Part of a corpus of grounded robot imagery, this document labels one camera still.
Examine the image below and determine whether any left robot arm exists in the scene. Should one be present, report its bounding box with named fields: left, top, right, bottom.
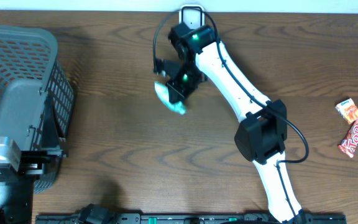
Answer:
left=0, top=96, right=67, bottom=223

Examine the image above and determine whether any white teal snack packet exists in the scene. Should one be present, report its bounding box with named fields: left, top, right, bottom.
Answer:
left=154, top=82, right=186, bottom=115

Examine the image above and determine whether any white barcode scanner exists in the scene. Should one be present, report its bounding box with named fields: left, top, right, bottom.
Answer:
left=179, top=4, right=205, bottom=30

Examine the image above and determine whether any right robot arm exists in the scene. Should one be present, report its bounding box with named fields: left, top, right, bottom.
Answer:
left=154, top=23, right=306, bottom=223

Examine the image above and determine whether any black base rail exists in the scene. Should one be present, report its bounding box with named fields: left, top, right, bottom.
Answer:
left=35, top=212, right=347, bottom=224

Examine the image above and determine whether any red Top chocolate bar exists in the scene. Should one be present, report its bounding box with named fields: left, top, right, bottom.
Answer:
left=338, top=119, right=358, bottom=158

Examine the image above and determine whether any orange snack sachet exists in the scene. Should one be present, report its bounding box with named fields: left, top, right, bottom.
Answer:
left=335, top=98, right=358, bottom=124

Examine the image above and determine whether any grey plastic mesh basket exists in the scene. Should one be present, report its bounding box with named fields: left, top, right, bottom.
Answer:
left=0, top=25, right=75, bottom=193

